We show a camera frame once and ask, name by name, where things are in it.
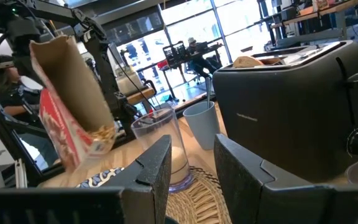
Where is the teal spoon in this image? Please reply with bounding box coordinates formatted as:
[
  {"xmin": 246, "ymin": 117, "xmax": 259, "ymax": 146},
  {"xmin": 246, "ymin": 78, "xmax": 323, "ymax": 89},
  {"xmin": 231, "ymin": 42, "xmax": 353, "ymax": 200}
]
[{"xmin": 204, "ymin": 76, "xmax": 213, "ymax": 110}]

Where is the toasted bagel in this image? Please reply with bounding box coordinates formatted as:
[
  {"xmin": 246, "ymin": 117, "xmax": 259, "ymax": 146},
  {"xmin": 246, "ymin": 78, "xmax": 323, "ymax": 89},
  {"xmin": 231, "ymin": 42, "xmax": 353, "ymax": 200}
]
[{"xmin": 232, "ymin": 55, "xmax": 265, "ymax": 69}]

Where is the light blue cup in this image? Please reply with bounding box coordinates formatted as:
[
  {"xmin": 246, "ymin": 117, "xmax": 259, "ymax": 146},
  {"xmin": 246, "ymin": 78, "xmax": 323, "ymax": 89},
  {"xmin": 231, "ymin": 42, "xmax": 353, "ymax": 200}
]
[{"xmin": 182, "ymin": 101, "xmax": 222, "ymax": 151}]

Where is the blue white patterned bowl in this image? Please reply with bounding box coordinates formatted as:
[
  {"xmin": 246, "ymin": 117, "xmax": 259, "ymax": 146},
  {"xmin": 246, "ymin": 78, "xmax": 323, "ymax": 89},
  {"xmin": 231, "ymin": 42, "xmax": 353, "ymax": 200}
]
[{"xmin": 75, "ymin": 167, "xmax": 126, "ymax": 189}]

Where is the wooden workbench with shelves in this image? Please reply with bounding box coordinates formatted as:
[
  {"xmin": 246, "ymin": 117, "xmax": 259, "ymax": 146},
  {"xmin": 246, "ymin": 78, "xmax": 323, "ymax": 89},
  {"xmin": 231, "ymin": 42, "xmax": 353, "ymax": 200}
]
[{"xmin": 256, "ymin": 0, "xmax": 358, "ymax": 51}]

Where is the black plastic crate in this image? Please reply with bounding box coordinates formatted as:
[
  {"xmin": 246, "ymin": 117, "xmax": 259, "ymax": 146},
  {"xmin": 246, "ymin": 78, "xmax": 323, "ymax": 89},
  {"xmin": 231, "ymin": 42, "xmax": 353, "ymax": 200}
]
[{"xmin": 162, "ymin": 40, "xmax": 188, "ymax": 65}]

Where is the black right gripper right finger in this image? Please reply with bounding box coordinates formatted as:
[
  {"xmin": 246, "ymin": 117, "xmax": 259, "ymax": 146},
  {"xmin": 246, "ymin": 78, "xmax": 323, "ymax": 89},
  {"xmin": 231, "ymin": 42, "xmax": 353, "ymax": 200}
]
[{"xmin": 213, "ymin": 133, "xmax": 358, "ymax": 224}]

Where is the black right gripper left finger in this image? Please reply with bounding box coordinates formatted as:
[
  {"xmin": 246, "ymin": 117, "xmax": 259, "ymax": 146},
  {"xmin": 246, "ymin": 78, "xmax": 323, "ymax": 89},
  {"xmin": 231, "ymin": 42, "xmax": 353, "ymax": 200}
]
[{"xmin": 0, "ymin": 134, "xmax": 173, "ymax": 224}]

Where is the clear glass with milk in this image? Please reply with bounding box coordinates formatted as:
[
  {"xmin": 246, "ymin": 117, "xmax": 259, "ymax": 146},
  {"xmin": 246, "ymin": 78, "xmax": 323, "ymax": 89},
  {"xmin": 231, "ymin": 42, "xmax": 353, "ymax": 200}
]
[{"xmin": 130, "ymin": 107, "xmax": 195, "ymax": 194}]

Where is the person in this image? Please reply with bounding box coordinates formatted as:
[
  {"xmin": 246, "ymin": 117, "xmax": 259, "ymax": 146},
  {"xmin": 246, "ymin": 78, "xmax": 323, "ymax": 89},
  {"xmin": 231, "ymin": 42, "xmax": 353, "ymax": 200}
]
[
  {"xmin": 0, "ymin": 66, "xmax": 60, "ymax": 167},
  {"xmin": 185, "ymin": 37, "xmax": 221, "ymax": 79}
]

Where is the dark office desk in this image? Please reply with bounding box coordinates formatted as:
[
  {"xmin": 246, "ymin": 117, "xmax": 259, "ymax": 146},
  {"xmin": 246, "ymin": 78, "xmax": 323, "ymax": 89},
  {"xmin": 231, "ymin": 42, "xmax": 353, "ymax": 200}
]
[{"xmin": 137, "ymin": 42, "xmax": 226, "ymax": 102}]

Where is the red cereal box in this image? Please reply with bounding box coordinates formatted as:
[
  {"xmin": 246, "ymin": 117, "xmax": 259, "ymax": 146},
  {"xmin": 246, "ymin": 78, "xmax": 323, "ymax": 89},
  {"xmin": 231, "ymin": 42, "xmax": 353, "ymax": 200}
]
[{"xmin": 29, "ymin": 34, "xmax": 117, "ymax": 174}]

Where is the black two-slot toaster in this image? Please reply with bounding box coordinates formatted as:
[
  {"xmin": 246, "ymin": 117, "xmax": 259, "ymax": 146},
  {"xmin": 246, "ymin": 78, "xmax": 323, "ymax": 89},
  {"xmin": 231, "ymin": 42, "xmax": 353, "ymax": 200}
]
[{"xmin": 212, "ymin": 39, "xmax": 358, "ymax": 185}]

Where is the round woven straw placemat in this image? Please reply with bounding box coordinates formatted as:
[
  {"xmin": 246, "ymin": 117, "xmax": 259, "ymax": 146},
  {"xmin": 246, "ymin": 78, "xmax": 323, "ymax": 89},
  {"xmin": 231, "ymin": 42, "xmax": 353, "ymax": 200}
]
[{"xmin": 164, "ymin": 166, "xmax": 233, "ymax": 224}]

